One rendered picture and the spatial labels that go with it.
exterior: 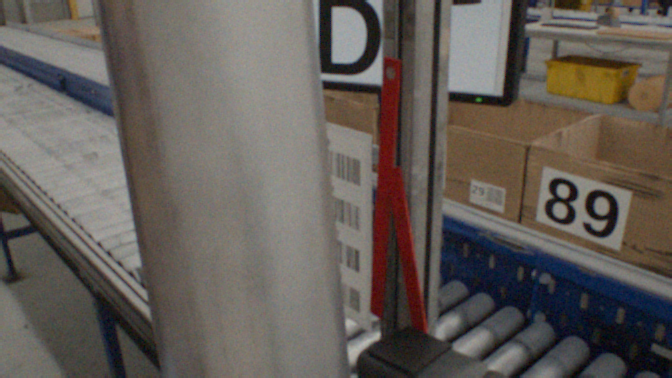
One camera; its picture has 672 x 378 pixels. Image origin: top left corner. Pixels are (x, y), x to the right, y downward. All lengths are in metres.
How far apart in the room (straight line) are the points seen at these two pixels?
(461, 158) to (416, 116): 0.77
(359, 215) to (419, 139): 0.10
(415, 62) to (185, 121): 0.26
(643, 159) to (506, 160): 0.33
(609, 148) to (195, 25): 1.22
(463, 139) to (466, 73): 0.64
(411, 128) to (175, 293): 0.27
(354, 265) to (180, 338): 0.32
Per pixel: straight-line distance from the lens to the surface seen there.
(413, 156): 0.45
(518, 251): 1.11
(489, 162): 1.16
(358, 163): 0.49
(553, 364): 1.04
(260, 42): 0.21
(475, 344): 1.06
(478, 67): 0.55
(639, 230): 1.06
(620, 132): 1.34
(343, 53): 0.60
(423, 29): 0.43
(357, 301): 0.56
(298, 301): 0.22
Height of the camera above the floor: 1.38
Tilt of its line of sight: 23 degrees down
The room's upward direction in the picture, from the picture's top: 2 degrees counter-clockwise
